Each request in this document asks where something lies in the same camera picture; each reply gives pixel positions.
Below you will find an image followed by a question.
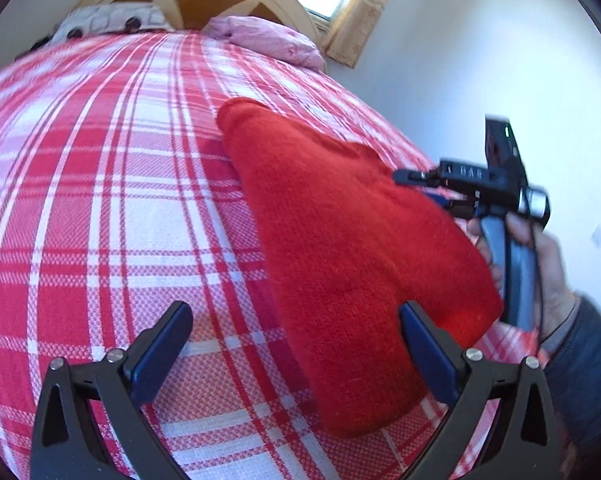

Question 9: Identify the person's right hand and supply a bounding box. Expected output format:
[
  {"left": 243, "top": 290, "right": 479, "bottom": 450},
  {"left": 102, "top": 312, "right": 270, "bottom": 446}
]
[{"left": 467, "top": 209, "right": 582, "bottom": 345}]

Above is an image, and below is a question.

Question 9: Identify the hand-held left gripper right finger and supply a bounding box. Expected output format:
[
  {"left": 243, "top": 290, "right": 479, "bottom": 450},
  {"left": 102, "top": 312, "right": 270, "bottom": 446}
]
[{"left": 399, "top": 301, "right": 563, "bottom": 480}]

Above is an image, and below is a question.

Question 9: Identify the red plaid blanket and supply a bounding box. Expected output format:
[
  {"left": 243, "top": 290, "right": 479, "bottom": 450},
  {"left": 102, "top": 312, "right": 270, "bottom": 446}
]
[{"left": 0, "top": 30, "right": 552, "bottom": 480}]

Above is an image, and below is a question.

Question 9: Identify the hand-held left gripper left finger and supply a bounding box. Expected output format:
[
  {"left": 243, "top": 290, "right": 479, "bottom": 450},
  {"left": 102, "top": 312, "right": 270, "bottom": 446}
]
[{"left": 30, "top": 301, "right": 194, "bottom": 480}]

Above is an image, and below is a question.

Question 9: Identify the pink pillow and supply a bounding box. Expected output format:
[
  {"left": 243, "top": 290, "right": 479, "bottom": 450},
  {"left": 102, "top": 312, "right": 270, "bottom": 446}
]
[{"left": 204, "top": 15, "right": 327, "bottom": 70}]

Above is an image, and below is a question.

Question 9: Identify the grey patterned pillow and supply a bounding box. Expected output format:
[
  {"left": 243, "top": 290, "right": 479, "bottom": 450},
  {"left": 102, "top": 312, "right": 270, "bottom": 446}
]
[{"left": 50, "top": 2, "right": 174, "bottom": 44}]

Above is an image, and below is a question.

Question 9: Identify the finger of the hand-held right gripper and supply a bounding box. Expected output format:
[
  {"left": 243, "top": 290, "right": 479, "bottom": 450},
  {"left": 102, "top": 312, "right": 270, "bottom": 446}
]
[
  {"left": 393, "top": 167, "right": 444, "bottom": 187},
  {"left": 429, "top": 191, "right": 477, "bottom": 212}
]

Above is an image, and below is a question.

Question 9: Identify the person's right forearm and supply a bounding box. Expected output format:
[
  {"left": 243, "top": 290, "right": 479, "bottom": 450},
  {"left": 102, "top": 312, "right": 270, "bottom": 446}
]
[{"left": 536, "top": 294, "right": 601, "bottom": 466}]

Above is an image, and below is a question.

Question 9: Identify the red knitted sweater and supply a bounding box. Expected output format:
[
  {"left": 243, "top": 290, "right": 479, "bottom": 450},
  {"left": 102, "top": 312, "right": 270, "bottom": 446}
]
[{"left": 216, "top": 97, "right": 506, "bottom": 439}]

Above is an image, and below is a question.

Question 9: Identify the beige curtain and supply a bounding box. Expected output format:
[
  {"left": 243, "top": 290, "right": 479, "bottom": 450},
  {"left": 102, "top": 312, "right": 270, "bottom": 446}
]
[{"left": 321, "top": 0, "right": 412, "bottom": 69}]

